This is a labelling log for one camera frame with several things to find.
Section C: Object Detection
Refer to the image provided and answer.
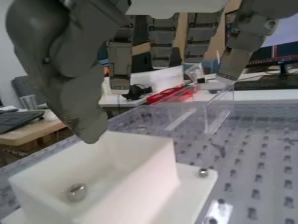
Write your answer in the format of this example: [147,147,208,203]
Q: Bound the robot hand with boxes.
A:
[5,0,298,145]

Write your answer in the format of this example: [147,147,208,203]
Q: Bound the black monitor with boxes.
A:
[247,43,298,76]

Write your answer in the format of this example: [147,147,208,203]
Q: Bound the white desk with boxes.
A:
[99,71,298,108]

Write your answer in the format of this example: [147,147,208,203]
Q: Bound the wooden desk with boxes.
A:
[0,109,70,148]

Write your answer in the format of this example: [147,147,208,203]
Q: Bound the grey chair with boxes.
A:
[11,75,48,111]

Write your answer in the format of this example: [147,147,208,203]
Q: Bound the black headphones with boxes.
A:
[122,83,154,101]

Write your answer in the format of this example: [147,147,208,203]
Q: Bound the small white box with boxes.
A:
[0,130,220,224]

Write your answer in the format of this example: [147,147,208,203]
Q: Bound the red tray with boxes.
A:
[146,85,197,105]

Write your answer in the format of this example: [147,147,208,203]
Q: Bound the clear box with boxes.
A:
[106,83,237,136]

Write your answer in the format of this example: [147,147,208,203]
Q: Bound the black keyboard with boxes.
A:
[0,110,47,135]

